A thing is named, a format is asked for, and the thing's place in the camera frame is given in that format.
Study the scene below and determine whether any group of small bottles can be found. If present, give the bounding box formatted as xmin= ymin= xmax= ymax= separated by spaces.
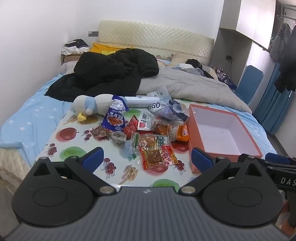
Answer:
xmin=214 ymin=67 xmax=236 ymax=90

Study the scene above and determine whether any wooden nightstand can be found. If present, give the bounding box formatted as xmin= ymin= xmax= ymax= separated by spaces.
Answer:
xmin=61 ymin=52 xmax=85 ymax=66

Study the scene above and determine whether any cream quilted mattress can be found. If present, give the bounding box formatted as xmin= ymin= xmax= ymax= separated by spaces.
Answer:
xmin=0 ymin=147 xmax=35 ymax=186

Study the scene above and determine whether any black puffer jacket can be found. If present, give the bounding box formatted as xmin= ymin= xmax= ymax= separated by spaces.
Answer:
xmin=45 ymin=48 xmax=160 ymax=102

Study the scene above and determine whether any black garment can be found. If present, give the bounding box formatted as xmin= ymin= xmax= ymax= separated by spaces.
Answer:
xmin=186 ymin=59 xmax=215 ymax=79

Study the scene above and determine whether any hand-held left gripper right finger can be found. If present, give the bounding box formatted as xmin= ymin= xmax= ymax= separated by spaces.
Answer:
xmin=180 ymin=148 xmax=264 ymax=195

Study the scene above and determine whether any dark hanging garment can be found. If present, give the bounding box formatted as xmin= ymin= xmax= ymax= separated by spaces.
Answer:
xmin=274 ymin=28 xmax=296 ymax=93

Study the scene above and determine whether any grey duvet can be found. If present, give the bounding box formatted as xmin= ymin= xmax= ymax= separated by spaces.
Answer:
xmin=136 ymin=67 xmax=252 ymax=114

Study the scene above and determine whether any grey hanging jacket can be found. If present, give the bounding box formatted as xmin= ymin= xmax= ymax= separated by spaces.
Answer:
xmin=269 ymin=22 xmax=293 ymax=62

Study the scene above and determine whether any red foil snack packet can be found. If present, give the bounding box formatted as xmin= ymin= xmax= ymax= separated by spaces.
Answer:
xmin=124 ymin=116 xmax=139 ymax=139

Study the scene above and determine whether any green label snack packet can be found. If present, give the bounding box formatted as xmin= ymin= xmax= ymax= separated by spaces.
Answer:
xmin=124 ymin=132 xmax=172 ymax=161

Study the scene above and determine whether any fruit-print tablecloth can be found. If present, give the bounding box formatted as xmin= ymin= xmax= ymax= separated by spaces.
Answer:
xmin=35 ymin=98 xmax=201 ymax=189

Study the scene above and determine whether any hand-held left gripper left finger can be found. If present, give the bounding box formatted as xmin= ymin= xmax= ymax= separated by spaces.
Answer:
xmin=32 ymin=147 xmax=115 ymax=195

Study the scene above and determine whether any cream quilted headboard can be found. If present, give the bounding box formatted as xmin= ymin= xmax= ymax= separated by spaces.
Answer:
xmin=97 ymin=20 xmax=215 ymax=67

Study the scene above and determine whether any pile of clothes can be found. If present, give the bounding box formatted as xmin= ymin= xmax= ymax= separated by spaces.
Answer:
xmin=61 ymin=39 xmax=90 ymax=55

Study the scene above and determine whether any yellow cloth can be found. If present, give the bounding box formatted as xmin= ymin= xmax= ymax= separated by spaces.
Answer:
xmin=89 ymin=42 xmax=134 ymax=56

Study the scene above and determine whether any blue star bedsheet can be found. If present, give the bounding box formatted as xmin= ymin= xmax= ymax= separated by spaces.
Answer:
xmin=0 ymin=74 xmax=278 ymax=167

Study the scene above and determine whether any grey plaid shirt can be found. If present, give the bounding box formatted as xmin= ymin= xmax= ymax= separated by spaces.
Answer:
xmin=172 ymin=63 xmax=204 ymax=76

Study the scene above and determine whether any white label snack packet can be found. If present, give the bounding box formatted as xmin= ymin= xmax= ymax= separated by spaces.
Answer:
xmin=137 ymin=109 xmax=158 ymax=131

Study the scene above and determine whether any blue curtain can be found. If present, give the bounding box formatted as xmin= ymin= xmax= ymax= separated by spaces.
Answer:
xmin=253 ymin=61 xmax=296 ymax=136

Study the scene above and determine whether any blue snack bag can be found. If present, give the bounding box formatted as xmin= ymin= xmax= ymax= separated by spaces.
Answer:
xmin=101 ymin=95 xmax=130 ymax=135

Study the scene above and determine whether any white and blue plush toy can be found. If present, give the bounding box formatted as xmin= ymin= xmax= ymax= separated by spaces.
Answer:
xmin=70 ymin=94 xmax=129 ymax=122

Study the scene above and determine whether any small red-brown snack packet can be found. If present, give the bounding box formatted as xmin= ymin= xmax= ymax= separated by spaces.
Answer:
xmin=90 ymin=125 xmax=112 ymax=141

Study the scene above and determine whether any orange snack packet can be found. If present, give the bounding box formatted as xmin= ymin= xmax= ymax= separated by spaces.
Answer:
xmin=170 ymin=125 xmax=190 ymax=142

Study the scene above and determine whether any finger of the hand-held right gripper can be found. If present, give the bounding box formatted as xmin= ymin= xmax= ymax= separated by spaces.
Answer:
xmin=261 ymin=152 xmax=296 ymax=172

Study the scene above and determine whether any white tube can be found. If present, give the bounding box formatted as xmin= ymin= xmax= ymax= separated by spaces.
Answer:
xmin=126 ymin=96 xmax=160 ymax=108

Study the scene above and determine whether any pink cardboard box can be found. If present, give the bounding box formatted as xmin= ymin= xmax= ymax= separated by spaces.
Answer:
xmin=186 ymin=104 xmax=263 ymax=174

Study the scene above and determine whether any blue chair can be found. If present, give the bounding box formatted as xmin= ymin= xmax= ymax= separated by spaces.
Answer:
xmin=235 ymin=65 xmax=264 ymax=106

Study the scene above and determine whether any red label clear snack packet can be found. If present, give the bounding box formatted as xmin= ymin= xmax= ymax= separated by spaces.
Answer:
xmin=139 ymin=146 xmax=179 ymax=171

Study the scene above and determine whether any cream floral pillow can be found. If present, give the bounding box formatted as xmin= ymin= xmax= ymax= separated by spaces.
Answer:
xmin=171 ymin=53 xmax=192 ymax=66

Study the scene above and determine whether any grey wrapper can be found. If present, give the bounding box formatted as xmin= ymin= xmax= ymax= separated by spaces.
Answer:
xmin=111 ymin=131 xmax=127 ymax=145

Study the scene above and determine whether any grey wardrobe cabinet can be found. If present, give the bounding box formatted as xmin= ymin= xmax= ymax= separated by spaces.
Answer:
xmin=209 ymin=0 xmax=277 ymax=86

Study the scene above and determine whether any clear plastic bag blue print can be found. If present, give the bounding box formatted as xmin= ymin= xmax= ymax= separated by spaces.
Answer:
xmin=147 ymin=86 xmax=190 ymax=123

